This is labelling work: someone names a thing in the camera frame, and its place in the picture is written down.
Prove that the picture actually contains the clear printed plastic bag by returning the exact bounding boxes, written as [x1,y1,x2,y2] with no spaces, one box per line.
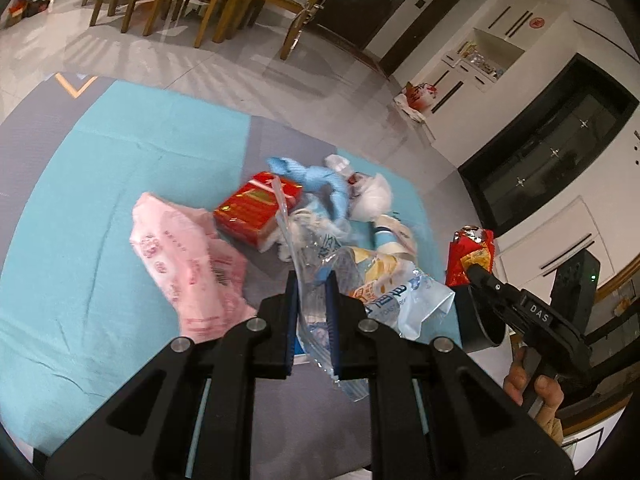
[272,176,454,402]

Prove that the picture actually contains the red snack wrapper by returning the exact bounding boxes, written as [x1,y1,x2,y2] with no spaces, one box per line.
[446,226,496,287]

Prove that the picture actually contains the pink plastic bag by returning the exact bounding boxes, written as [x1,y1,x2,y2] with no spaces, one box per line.
[129,193,257,344]

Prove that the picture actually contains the striped white paper cup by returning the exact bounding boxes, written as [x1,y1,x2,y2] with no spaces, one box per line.
[373,214,418,263]

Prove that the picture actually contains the red cigarette box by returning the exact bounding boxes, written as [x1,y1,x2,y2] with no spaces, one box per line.
[214,171,279,250]

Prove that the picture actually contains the white plastic bag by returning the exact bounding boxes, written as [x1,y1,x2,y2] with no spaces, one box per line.
[324,154,393,222]

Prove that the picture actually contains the person's right hand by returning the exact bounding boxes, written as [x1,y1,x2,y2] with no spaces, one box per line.
[502,346,566,424]

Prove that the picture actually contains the white wardrobe doors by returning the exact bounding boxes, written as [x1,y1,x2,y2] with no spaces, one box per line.
[494,197,614,302]

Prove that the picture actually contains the blue patterned floor mat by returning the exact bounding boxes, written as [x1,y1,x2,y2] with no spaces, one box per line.
[0,72,461,461]

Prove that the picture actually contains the black glass door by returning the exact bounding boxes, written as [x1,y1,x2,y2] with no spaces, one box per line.
[459,54,639,236]

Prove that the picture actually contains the white built-in cabinet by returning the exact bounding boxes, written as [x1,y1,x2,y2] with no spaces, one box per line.
[394,0,576,167]

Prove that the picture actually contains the light blue twisted cloth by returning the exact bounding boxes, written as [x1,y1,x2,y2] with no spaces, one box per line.
[267,157,349,220]

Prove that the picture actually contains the red gift bag on floor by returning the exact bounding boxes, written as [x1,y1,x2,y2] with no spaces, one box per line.
[402,82,437,113]

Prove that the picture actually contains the wooden chair by door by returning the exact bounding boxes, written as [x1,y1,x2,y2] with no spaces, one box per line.
[240,0,328,61]

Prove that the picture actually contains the stack of boxes by wall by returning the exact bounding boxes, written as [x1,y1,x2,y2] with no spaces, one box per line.
[4,0,62,28]

